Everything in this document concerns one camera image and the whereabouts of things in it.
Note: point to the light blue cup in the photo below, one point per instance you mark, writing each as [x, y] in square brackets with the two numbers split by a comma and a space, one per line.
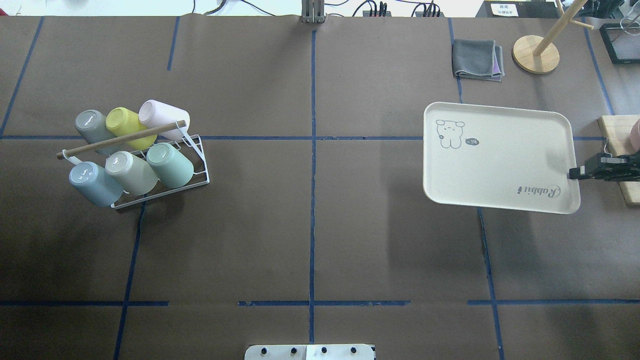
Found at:
[94, 183]

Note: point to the cream rabbit tray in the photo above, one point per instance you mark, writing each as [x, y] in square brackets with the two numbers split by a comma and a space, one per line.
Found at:
[499, 157]

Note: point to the aluminium frame post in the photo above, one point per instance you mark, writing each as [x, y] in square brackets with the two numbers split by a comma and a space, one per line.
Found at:
[313, 11]

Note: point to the yellow cup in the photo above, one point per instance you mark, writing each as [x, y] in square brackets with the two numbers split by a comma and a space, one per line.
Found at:
[121, 122]

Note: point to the green cup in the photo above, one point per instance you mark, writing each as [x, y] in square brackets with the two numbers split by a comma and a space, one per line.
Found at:
[169, 164]

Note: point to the grey cup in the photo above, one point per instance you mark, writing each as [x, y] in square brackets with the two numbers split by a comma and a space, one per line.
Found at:
[91, 125]

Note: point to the black glass holder tray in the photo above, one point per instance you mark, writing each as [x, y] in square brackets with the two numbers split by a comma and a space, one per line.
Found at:
[622, 48]

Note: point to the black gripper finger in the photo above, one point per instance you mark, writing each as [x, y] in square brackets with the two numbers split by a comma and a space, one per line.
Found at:
[596, 167]

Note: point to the beige cup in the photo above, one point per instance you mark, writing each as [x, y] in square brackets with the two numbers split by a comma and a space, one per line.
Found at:
[134, 174]

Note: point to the pink bowl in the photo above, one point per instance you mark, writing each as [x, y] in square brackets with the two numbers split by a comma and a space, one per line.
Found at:
[634, 136]

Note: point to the white wire cup rack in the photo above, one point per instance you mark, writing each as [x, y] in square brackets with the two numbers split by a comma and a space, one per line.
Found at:
[190, 146]

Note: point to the wooden mug tree stand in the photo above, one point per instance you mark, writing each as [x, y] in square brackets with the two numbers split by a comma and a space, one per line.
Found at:
[537, 54]

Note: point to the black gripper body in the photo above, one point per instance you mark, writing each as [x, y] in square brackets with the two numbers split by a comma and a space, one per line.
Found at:
[606, 168]

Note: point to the pink cup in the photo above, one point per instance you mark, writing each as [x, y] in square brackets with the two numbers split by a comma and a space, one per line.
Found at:
[153, 113]

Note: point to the grey folded cloth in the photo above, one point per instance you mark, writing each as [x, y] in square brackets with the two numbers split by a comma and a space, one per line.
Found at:
[480, 59]

